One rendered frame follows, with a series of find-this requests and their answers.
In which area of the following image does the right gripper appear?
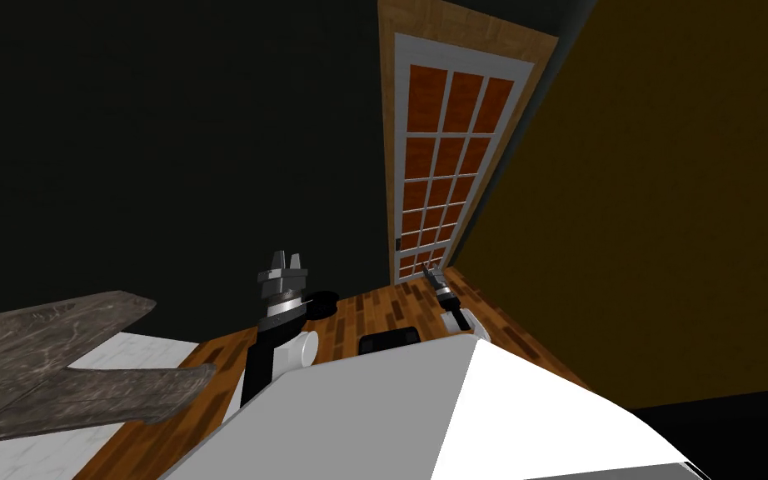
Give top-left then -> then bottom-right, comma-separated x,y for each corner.
422,262 -> 451,295

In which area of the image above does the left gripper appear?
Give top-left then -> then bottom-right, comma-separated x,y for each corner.
257,250 -> 310,300

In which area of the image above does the white glazed door leaf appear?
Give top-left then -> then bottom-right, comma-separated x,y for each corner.
390,32 -> 536,286

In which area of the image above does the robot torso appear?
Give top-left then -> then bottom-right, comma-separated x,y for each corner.
159,326 -> 713,480

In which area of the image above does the grey weathered wooden furniture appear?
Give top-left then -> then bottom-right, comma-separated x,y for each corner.
0,290 -> 217,449

